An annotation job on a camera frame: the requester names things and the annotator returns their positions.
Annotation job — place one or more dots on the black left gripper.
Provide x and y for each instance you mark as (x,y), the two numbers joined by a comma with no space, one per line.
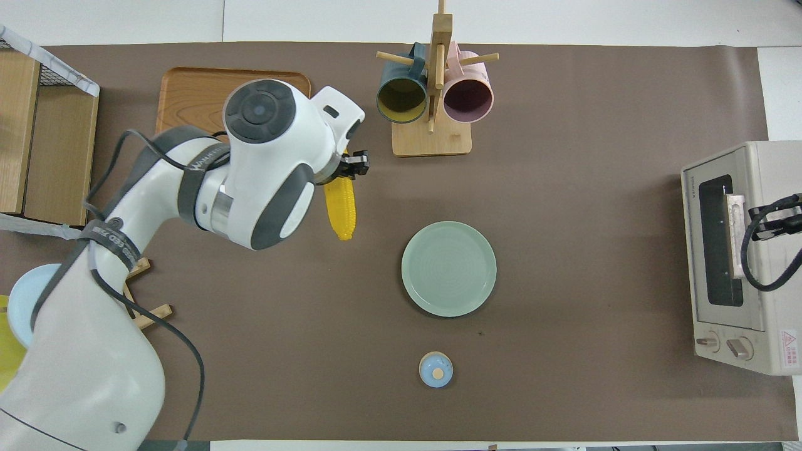
(356,164)

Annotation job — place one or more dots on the yellow corn cob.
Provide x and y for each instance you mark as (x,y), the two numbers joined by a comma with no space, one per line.
(341,210)

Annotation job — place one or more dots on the beige toaster oven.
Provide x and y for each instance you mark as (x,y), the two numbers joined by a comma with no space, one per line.
(714,250)

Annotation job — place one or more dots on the green plate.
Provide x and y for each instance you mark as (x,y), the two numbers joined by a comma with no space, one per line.
(448,269)

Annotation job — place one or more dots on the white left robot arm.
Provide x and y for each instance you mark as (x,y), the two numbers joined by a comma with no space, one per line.
(263,163)

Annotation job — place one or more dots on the dark blue mug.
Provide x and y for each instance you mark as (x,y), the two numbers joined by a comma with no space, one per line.
(401,100)

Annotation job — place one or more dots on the wooden mug tree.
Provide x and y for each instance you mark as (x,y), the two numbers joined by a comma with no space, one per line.
(432,141)

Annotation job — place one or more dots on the pink mug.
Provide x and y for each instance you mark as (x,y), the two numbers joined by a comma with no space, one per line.
(467,100)

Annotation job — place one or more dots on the wooden serving tray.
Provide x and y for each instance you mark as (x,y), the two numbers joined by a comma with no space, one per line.
(188,94)

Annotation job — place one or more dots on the brown table mat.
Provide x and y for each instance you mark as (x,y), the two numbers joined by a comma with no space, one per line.
(564,188)

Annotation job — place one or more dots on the small blue call bell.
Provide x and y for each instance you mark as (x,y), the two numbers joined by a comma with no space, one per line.
(435,369)

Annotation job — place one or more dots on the wooden plate rack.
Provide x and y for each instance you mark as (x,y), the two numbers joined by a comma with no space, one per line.
(153,313)

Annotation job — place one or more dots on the light blue plate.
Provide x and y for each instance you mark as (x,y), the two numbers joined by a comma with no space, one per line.
(25,300)

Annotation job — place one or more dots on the yellow plate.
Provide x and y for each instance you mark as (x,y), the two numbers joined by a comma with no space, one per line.
(7,363)

